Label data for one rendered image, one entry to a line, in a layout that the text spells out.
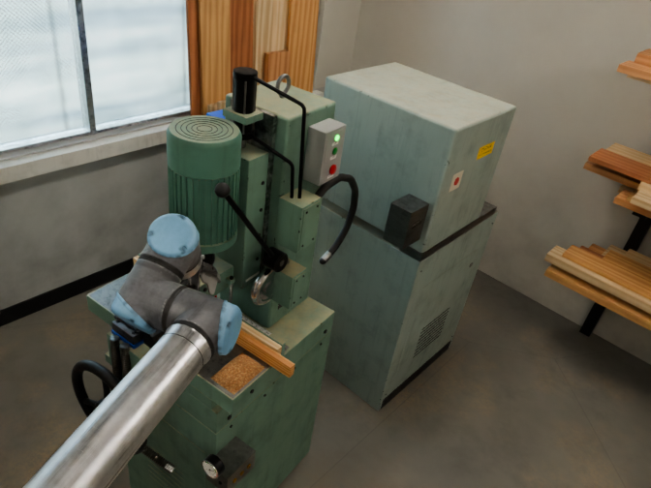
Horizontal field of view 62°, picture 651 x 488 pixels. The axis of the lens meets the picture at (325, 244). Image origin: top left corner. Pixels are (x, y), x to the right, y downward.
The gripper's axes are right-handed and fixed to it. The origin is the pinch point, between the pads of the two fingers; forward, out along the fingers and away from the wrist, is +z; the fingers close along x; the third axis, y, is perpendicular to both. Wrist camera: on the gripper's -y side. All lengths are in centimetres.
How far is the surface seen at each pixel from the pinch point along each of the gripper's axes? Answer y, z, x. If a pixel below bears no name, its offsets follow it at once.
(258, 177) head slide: -27.2, -4.0, 15.4
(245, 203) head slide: -21.1, -0.3, 12.5
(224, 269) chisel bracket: -8.2, 18.0, 7.6
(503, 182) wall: -112, 144, 164
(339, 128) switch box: -42, -8, 36
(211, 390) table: 25.5, 17.5, 6.8
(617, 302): -27, 96, 190
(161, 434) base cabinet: 36, 55, -10
